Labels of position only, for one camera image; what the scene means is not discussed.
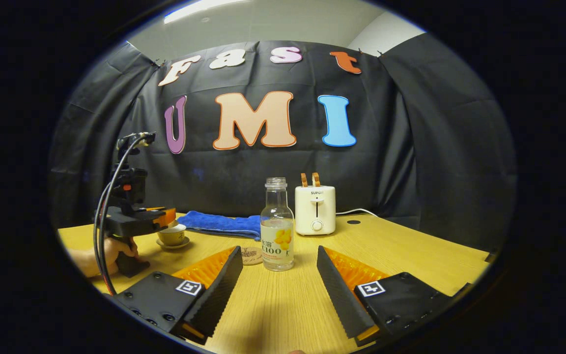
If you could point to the blue towel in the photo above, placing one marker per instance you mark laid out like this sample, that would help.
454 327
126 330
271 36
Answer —
219 223

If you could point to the beige teacup lid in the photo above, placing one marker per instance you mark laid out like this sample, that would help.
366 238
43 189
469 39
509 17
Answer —
172 223

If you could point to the beige ceramic saucer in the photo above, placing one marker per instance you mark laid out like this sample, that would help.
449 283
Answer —
182 244

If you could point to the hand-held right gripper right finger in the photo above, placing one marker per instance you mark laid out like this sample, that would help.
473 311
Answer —
338 290

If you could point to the white toaster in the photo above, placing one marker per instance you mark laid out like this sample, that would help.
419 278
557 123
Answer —
315 209

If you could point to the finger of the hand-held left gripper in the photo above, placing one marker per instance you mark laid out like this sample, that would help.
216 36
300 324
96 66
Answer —
169 216
155 209

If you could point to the beige ceramic teacup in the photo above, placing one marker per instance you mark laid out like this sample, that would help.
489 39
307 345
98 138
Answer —
172 237

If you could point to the toast slice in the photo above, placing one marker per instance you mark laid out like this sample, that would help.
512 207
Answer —
316 179
304 180

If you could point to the clear water bottle yellow label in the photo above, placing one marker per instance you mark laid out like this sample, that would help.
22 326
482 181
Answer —
277 246

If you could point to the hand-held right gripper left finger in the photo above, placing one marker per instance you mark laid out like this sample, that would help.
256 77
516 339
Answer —
221 290

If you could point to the round printed coaster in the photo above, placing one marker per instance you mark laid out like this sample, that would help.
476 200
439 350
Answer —
251 255

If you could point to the black backdrop cloth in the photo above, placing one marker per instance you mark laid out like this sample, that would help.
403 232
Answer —
243 167

